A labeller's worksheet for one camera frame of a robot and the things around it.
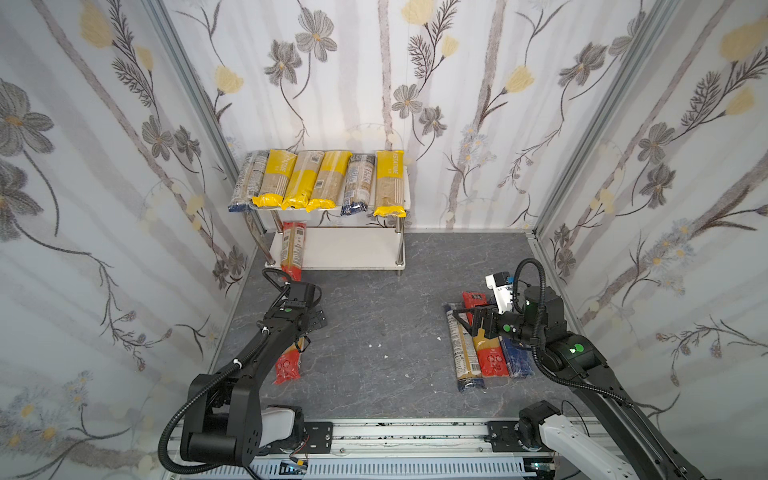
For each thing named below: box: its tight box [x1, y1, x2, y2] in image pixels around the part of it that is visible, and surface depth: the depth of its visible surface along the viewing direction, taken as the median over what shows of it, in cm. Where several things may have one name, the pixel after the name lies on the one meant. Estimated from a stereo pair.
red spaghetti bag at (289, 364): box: [274, 338, 304, 385], surface depth 84 cm
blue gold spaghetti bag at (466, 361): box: [443, 304, 485, 393], surface depth 85 cm
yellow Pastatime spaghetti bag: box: [252, 149, 298, 208], surface depth 83 cm
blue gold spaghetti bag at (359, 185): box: [340, 153, 376, 216], surface depth 83 cm
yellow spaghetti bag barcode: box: [306, 151, 353, 213], surface depth 84 cm
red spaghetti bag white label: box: [280, 222, 307, 282], surface depth 106 cm
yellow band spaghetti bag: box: [281, 151, 325, 210], surface depth 83 cm
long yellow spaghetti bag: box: [374, 150, 406, 218], surface depth 83 cm
